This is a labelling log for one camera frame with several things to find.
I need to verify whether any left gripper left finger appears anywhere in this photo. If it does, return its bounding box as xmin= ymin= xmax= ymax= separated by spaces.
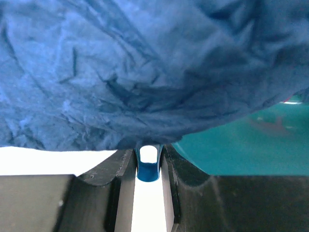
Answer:
xmin=0 ymin=148 xmax=136 ymax=232

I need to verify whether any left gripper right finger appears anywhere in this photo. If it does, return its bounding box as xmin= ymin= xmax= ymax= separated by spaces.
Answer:
xmin=161 ymin=145 xmax=309 ymax=232

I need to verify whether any blue plastic dustpan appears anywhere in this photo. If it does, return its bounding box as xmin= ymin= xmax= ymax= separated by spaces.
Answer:
xmin=134 ymin=145 xmax=164 ymax=182

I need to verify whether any teal plastic bucket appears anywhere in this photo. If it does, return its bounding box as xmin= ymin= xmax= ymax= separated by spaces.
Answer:
xmin=173 ymin=92 xmax=309 ymax=176

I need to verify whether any dark blue paper scrap middle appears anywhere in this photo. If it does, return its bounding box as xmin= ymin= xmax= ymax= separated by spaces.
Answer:
xmin=0 ymin=0 xmax=309 ymax=151

